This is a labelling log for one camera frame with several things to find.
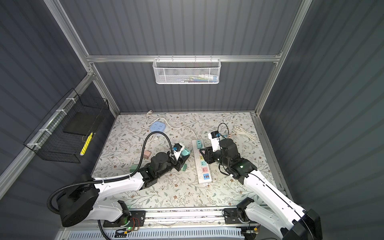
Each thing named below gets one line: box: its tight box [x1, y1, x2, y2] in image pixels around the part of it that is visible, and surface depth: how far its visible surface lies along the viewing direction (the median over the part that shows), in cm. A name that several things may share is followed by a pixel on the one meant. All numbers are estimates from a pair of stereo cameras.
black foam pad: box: [63, 110, 101, 136], surface depth 77 cm
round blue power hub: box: [150, 121, 166, 134], surface depth 111 cm
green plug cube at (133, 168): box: [130, 164, 138, 173], surface depth 92 cm
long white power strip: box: [192, 139, 212, 184], surface depth 89 cm
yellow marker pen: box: [79, 132, 94, 156], surface depth 70 cm
